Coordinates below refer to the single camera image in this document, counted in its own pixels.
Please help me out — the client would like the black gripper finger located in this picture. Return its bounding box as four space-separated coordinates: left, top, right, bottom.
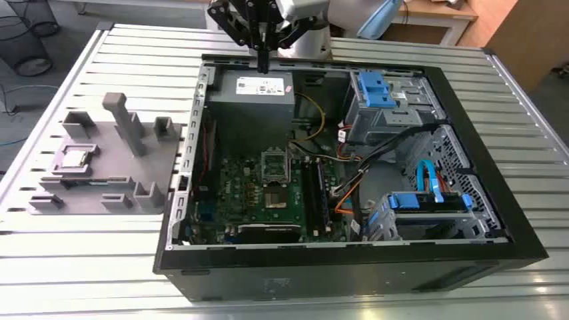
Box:
263 16 320 73
207 0 264 73

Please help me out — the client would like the silver CPU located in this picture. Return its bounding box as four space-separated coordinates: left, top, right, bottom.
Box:
61 149 92 167

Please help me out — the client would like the grey power supply unit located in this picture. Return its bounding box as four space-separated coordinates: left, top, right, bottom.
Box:
204 70 299 143

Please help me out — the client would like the blue drive latch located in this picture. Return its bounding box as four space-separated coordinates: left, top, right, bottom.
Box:
358 71 397 109

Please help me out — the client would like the white desk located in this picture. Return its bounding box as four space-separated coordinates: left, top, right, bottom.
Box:
381 0 480 46

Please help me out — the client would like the grey drive cage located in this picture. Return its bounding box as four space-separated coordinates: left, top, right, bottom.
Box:
344 69 448 145

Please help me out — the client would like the black case fan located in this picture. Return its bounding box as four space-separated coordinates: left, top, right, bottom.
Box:
203 116 221 174

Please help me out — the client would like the black RAM slot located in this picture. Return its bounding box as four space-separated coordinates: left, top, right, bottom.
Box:
301 157 313 233

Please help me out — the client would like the green motherboard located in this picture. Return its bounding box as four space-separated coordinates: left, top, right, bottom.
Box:
191 146 352 244

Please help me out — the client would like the grey parts rack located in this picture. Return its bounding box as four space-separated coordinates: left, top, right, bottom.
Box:
25 92 184 216

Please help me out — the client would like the wooden cabinet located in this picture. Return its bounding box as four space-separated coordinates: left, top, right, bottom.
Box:
457 0 569 94

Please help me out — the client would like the hard disk in blue carrier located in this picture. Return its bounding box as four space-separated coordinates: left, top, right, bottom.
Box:
386 191 473 214

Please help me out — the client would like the dark labelled RAM stick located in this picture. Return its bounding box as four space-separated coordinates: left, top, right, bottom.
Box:
59 178 112 188

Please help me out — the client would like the graphics card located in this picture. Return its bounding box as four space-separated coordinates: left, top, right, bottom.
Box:
235 222 307 244

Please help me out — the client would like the grey disk bay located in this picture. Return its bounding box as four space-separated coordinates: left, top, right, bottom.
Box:
362 191 510 241

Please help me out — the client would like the black PC case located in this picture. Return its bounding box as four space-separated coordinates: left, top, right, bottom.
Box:
152 53 550 303

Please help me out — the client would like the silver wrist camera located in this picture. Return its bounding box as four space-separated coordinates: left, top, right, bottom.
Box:
275 0 331 23

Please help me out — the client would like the yellow power wire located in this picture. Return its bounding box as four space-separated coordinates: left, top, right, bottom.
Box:
288 91 328 143

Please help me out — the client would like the coloured power wire bundle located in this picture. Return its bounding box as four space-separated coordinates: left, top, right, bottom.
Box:
336 121 364 163

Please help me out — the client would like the black cable bundle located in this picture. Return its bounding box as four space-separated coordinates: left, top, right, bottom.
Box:
331 123 445 197

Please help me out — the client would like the black wire mesh bin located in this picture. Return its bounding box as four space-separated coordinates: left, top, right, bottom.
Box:
0 19 55 77
8 0 61 37

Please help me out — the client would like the orange cable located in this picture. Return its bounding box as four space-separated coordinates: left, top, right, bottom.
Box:
333 185 364 215

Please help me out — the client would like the red power wire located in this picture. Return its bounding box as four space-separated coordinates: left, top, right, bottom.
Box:
424 169 453 196

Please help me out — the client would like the blue data wire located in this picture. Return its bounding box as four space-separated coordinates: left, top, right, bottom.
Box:
416 159 445 203

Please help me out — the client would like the blue floor cable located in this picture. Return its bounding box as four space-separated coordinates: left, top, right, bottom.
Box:
0 131 35 147

